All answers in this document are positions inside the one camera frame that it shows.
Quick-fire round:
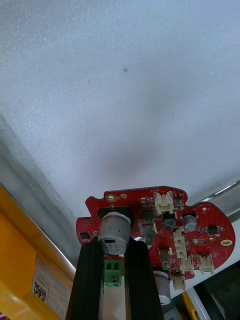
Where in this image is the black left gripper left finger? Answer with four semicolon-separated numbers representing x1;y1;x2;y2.
65;236;105;320

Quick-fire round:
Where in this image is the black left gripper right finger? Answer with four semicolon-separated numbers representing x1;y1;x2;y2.
123;237;164;320

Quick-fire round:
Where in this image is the round red circuit board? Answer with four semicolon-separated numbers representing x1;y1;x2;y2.
76;185;236;307

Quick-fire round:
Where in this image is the yellow-orange plastic bin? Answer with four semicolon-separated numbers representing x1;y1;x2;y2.
0;184;198;320

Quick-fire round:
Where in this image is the white sheet liner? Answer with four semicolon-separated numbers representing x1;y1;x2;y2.
0;0;240;217

